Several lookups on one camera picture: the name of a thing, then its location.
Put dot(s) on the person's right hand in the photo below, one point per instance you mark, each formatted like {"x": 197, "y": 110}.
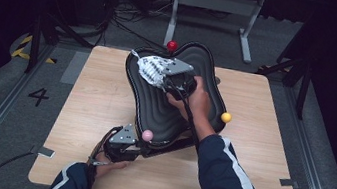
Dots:
{"x": 197, "y": 99}

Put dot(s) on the yellow black hazard tape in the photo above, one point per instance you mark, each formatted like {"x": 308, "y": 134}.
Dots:
{"x": 21, "y": 49}

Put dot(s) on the grey metal stand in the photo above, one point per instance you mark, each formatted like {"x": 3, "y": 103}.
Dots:
{"x": 217, "y": 2}

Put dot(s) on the black tripod stand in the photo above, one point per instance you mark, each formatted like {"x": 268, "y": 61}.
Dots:
{"x": 303, "y": 91}
{"x": 35, "y": 41}

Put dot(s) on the grey tape piece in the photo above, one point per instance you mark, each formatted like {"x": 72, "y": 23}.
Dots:
{"x": 288, "y": 183}
{"x": 46, "y": 152}

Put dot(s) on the person's left hand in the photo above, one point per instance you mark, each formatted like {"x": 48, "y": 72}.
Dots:
{"x": 108, "y": 168}

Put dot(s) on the pink ball knob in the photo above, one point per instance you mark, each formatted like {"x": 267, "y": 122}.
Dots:
{"x": 147, "y": 135}

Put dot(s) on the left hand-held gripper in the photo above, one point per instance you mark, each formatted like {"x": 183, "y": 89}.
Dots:
{"x": 122, "y": 141}

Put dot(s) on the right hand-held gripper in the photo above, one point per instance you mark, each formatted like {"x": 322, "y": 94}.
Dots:
{"x": 180, "y": 72}

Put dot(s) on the red ball knob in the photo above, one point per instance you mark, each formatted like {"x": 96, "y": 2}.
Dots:
{"x": 172, "y": 46}

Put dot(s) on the black wavy tray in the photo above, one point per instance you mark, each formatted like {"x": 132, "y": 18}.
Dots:
{"x": 166, "y": 114}

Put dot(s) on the white patterned cloth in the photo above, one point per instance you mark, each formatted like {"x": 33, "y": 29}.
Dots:
{"x": 151, "y": 70}

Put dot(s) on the yellow ball knob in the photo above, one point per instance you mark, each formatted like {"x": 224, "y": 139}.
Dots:
{"x": 226, "y": 117}

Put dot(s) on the dark round table grommet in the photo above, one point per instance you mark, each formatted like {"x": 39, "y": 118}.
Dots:
{"x": 217, "y": 80}

